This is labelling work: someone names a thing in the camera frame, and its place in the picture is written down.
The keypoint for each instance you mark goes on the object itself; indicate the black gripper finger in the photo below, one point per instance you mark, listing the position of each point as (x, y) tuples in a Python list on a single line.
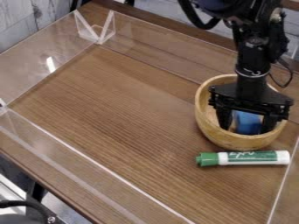
[(268, 123), (224, 116)]

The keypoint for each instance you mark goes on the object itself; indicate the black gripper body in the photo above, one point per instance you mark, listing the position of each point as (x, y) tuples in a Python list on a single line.
[(248, 94)]

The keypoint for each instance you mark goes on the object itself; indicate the blue block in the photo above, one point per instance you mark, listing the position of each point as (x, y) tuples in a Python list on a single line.
[(246, 123)]

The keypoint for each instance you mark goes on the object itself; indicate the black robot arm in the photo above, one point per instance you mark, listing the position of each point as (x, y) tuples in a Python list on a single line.
[(257, 29)]

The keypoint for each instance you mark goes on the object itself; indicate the brown wooden bowl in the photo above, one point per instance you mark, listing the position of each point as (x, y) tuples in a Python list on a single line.
[(224, 138)]

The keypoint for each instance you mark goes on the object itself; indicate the green Expo marker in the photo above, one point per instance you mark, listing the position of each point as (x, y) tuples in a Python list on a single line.
[(268, 157)]

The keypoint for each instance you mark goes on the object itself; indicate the black metal stand base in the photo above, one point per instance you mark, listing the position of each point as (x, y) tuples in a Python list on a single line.
[(48, 217)]

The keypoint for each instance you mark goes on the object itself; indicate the clear acrylic tray wall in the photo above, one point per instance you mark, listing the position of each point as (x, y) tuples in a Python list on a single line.
[(97, 122)]

